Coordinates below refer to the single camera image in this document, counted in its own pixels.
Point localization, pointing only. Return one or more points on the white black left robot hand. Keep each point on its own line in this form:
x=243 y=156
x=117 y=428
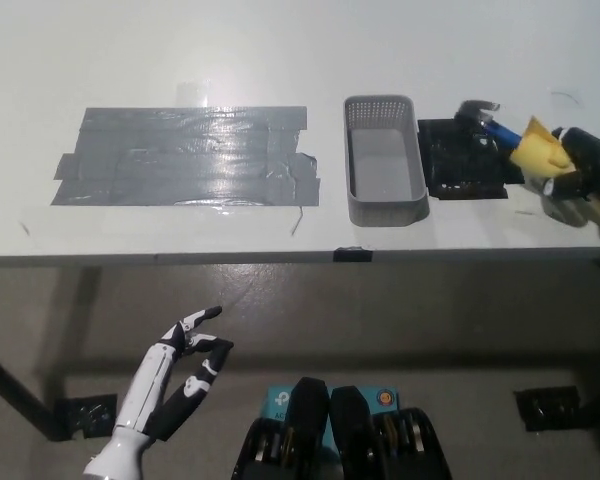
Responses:
x=145 y=390

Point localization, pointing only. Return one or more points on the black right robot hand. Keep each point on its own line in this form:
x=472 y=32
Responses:
x=595 y=165

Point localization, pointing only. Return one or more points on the blue hammer with yellow foam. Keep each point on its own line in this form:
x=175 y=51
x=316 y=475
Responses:
x=537 y=150

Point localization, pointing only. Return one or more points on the black tape patch on desk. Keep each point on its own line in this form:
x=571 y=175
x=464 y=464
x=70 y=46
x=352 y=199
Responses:
x=455 y=165

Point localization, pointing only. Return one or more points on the grey plastic basket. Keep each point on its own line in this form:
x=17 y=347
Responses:
x=382 y=165

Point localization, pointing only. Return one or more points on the small black tape on edge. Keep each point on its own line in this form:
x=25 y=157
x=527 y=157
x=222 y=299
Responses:
x=352 y=255

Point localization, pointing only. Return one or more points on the large grey duct tape patch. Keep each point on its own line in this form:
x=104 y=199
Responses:
x=180 y=155

